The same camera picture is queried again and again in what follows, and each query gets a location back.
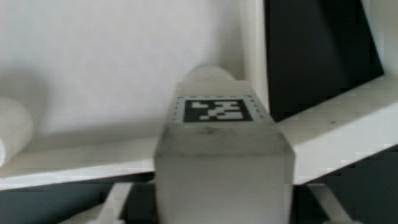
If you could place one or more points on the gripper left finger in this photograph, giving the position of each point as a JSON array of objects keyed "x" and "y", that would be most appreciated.
[{"x": 127, "y": 208}]

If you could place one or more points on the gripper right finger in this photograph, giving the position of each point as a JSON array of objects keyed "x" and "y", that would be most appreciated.
[{"x": 317, "y": 208}]

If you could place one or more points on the white leg with tag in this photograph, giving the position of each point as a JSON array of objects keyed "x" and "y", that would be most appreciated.
[{"x": 224, "y": 158}]

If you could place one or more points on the white square tabletop part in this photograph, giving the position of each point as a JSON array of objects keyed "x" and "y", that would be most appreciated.
[{"x": 95, "y": 55}]

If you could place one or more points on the white U-shaped obstacle fence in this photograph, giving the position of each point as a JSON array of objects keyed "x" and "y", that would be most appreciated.
[{"x": 347, "y": 128}]

